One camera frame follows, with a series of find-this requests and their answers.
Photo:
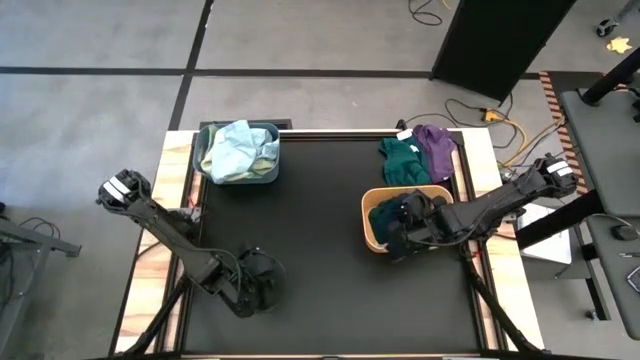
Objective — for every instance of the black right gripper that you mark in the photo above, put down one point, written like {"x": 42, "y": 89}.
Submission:
{"x": 431, "y": 220}

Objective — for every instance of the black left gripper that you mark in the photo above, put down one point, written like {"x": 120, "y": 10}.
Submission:
{"x": 260, "y": 280}

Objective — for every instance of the large dark green towel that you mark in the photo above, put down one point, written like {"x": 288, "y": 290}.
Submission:
{"x": 385, "y": 220}

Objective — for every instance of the light green towel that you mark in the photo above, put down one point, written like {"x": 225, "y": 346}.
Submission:
{"x": 265, "y": 167}

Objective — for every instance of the light blue towel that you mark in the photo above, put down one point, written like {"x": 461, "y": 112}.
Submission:
{"x": 240, "y": 150}

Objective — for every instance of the mint towel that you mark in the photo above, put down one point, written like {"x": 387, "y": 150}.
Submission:
{"x": 207, "y": 150}

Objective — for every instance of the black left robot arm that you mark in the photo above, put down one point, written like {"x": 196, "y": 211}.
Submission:
{"x": 165, "y": 230}

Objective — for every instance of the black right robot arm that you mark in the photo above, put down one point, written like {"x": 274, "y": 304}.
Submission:
{"x": 500, "y": 205}

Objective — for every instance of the orange plastic basket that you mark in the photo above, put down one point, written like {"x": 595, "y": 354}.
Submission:
{"x": 370, "y": 235}

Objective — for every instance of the blue grey plastic basket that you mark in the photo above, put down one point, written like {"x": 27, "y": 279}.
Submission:
{"x": 240, "y": 181}

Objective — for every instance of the folded dark green towel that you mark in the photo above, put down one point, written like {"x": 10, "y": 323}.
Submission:
{"x": 402, "y": 165}

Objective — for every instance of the purple towel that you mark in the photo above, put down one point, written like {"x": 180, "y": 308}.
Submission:
{"x": 435, "y": 150}

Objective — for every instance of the yellow power plug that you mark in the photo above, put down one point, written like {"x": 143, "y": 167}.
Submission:
{"x": 491, "y": 116}

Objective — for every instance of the white paper sheet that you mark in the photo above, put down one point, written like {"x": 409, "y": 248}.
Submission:
{"x": 550, "y": 245}

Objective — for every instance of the black desk leg bar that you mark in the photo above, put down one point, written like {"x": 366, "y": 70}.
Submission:
{"x": 560, "y": 220}

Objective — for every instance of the tall black cabinet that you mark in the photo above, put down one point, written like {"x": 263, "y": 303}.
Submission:
{"x": 500, "y": 45}

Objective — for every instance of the black computer mouse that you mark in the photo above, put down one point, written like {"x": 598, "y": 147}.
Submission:
{"x": 625, "y": 233}

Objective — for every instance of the grey desk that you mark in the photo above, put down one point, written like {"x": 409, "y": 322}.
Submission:
{"x": 615, "y": 150}

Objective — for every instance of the grey metal stand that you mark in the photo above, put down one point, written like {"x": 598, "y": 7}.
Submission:
{"x": 30, "y": 245}

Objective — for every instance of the black pole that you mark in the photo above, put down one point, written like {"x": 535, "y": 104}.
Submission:
{"x": 610, "y": 77}

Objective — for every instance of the yellow star shaped paper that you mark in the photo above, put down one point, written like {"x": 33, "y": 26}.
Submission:
{"x": 619, "y": 45}

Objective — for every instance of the black caster wheel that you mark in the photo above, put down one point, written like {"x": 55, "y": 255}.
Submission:
{"x": 606, "y": 27}

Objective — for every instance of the black diagonal frame strut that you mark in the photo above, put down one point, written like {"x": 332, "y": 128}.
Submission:
{"x": 160, "y": 315}
{"x": 500, "y": 310}

